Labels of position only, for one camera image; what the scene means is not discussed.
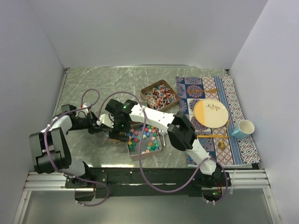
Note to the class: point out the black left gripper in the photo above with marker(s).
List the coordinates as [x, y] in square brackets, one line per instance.
[92, 119]

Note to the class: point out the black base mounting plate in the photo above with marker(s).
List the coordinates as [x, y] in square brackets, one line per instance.
[119, 182]

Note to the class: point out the cream and orange plate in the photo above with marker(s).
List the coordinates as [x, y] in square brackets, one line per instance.
[211, 113]

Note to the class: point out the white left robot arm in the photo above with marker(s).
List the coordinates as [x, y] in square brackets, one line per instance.
[49, 148]

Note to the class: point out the silver metal scoop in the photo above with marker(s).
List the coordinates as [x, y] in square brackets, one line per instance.
[163, 133]

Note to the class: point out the aluminium frame rail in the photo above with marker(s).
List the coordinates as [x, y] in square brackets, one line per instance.
[240, 179]

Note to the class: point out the pink tin of star candies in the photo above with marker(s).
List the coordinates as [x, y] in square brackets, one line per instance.
[148, 141]

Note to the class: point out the gold fork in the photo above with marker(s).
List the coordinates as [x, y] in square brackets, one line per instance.
[210, 91]

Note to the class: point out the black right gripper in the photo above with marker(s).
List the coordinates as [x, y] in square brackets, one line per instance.
[115, 133]

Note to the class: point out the patterned blue cloth mat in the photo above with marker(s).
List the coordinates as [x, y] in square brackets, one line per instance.
[237, 152]

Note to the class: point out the light blue mug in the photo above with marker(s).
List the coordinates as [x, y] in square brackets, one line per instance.
[244, 129]

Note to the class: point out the clear glass jar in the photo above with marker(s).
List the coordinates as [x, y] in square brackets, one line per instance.
[115, 141]

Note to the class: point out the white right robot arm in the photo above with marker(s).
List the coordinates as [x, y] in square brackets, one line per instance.
[178, 127]

